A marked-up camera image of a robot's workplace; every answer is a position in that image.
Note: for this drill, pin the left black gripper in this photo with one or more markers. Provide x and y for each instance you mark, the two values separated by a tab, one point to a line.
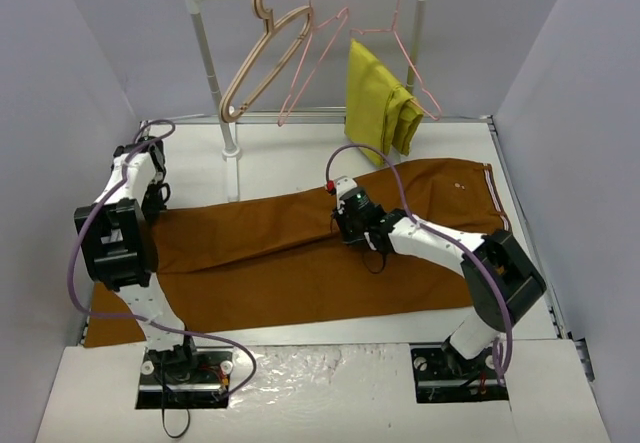
154	198

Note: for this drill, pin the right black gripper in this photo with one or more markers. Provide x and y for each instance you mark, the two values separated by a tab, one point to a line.
345	222

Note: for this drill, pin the brown trousers with striped waistband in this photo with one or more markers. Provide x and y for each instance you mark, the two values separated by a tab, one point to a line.
281	261

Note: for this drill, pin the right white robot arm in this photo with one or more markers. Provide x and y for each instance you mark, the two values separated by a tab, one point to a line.
503	282

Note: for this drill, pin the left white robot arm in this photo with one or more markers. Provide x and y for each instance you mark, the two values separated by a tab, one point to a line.
119	252

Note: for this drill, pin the yellow-green folded trousers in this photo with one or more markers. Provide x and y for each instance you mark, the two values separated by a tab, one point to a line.
380	113

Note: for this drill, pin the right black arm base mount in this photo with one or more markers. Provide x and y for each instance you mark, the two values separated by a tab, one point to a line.
441	379

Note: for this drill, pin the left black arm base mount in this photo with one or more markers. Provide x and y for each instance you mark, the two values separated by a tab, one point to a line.
175	390

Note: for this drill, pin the pink wire hanger holding trousers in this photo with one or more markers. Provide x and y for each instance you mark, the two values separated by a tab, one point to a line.
414	83

